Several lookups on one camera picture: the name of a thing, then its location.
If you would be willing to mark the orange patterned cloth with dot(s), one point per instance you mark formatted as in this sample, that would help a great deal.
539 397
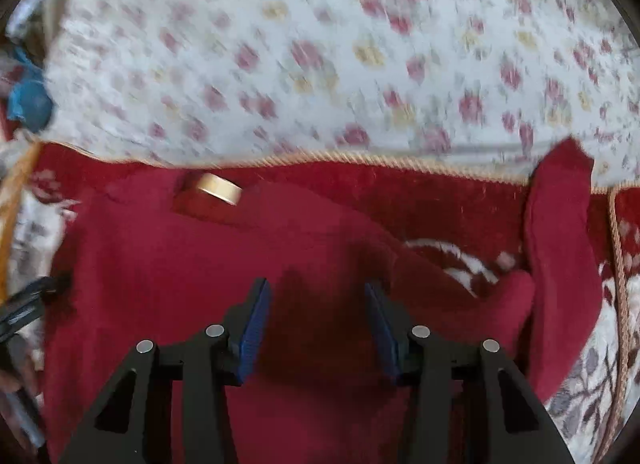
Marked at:
12 209

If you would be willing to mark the blue plastic bag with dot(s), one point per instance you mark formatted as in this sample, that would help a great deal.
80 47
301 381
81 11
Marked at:
30 101

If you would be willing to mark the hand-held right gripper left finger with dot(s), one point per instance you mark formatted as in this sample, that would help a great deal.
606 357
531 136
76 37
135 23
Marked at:
254 329

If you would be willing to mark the floral white pillow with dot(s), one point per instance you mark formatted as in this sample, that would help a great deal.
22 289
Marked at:
300 43

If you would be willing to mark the dark red garment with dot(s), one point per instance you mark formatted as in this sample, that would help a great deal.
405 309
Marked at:
150 269

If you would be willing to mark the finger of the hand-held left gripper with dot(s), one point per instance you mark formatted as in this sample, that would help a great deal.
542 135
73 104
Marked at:
27 301

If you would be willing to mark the red white floral blanket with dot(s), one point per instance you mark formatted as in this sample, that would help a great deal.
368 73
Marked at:
450 194

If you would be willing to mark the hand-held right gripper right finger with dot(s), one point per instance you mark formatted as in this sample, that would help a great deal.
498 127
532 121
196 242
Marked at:
384 331

